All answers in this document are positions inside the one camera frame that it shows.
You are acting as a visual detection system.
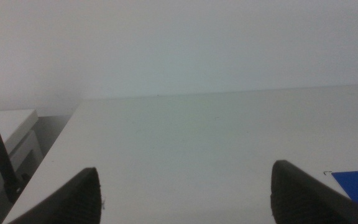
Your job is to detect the white side cabinet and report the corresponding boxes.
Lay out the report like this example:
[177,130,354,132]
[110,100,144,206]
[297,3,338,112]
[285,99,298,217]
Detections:
[0,108,45,218]

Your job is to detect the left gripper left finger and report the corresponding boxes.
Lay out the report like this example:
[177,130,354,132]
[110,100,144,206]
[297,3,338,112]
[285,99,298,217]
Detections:
[7,167,103,224]

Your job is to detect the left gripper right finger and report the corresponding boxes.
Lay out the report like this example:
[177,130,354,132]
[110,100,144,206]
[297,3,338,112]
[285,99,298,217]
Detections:
[270,159,358,224]

